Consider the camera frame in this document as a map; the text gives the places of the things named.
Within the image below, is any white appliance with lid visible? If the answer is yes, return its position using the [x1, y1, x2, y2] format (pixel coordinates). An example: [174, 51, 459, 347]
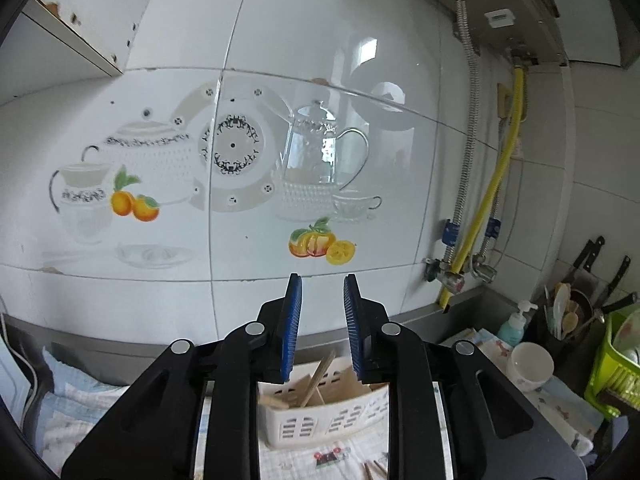
[1, 336, 39, 430]

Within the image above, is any white rice paddle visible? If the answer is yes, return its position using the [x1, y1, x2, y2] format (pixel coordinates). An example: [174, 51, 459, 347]
[552, 283, 570, 339]

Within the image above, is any yellow gas hose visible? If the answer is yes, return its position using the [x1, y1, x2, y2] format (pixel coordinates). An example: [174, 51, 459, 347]
[437, 66, 526, 311]

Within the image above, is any braided metal hose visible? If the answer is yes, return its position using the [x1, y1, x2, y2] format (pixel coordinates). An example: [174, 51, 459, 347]
[476, 194, 507, 271]
[447, 0, 482, 266]

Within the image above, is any right braided metal hose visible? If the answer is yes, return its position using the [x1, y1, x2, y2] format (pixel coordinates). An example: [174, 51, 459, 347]
[476, 194, 507, 271]

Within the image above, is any chrome angle valve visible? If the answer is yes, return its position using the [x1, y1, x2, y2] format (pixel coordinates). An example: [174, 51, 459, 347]
[471, 254, 497, 284]

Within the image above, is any red knob water valve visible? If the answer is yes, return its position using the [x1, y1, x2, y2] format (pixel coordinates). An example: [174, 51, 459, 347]
[423, 259, 465, 295]

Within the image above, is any white printed cloth mat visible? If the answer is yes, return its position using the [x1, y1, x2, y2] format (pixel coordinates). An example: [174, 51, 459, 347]
[35, 351, 603, 479]

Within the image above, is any short wooden chopstick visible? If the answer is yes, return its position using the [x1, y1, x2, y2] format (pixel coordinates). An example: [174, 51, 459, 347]
[258, 393, 290, 410]

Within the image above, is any wooden spoon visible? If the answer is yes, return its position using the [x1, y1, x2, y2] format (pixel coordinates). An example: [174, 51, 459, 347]
[561, 312, 579, 340]

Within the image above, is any teal soap dispenser bottle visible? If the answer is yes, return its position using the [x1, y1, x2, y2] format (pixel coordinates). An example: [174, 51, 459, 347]
[497, 300, 538, 347]

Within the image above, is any white ceramic bowl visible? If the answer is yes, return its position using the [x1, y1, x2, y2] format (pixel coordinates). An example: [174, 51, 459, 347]
[506, 342, 554, 392]

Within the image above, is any black utensil crock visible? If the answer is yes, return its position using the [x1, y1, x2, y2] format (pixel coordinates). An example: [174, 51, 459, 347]
[542, 283, 593, 353]

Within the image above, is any white plastic utensil holder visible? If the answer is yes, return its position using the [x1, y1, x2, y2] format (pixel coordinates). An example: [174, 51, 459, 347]
[258, 356, 388, 450]

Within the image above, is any green dish rack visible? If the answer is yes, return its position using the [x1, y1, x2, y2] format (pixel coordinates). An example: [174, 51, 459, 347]
[585, 312, 639, 420]

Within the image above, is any black handled kitchen knife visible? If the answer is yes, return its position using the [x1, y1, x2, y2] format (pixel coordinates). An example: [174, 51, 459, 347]
[562, 235, 605, 286]

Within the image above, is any white wall cabinet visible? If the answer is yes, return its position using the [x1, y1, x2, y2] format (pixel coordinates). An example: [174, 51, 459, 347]
[1, 0, 150, 104]

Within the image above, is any gas water heater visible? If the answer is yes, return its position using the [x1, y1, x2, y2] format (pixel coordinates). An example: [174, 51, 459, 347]
[437, 0, 639, 74]

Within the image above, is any left braided metal hose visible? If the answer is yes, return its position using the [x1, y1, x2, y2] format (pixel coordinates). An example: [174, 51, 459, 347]
[447, 0, 482, 266]

